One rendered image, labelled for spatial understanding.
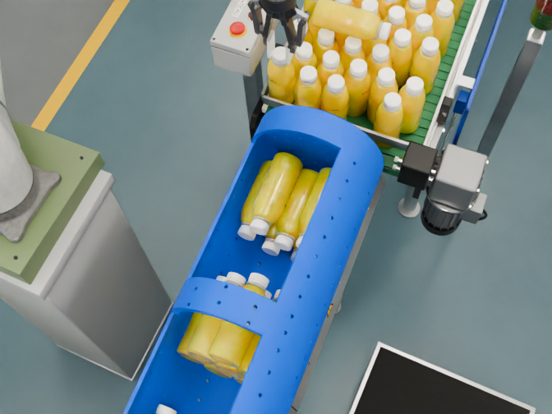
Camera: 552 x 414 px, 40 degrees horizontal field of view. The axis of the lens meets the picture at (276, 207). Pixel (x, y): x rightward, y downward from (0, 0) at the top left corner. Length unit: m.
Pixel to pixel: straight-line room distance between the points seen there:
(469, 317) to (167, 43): 1.61
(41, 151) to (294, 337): 0.75
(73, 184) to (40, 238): 0.14
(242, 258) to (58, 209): 0.41
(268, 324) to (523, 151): 1.82
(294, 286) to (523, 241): 1.56
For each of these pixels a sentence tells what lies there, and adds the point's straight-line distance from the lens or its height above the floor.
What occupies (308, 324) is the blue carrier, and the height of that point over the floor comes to 1.16.
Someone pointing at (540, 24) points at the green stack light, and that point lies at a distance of 1.79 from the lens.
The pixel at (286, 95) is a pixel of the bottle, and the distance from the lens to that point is 1.84.
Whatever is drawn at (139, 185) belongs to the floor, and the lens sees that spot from 2.89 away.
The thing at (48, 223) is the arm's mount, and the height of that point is 1.06.
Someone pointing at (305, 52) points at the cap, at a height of 1.08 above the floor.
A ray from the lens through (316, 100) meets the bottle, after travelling 1.82.
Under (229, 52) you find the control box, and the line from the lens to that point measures 1.81.
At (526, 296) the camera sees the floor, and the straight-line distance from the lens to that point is 2.77.
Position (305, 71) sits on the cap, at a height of 1.08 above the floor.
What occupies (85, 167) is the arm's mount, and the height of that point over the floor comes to 1.05.
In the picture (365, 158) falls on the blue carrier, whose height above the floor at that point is 1.18.
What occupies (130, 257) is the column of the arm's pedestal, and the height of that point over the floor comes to 0.60.
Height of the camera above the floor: 2.54
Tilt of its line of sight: 66 degrees down
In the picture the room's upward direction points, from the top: 5 degrees counter-clockwise
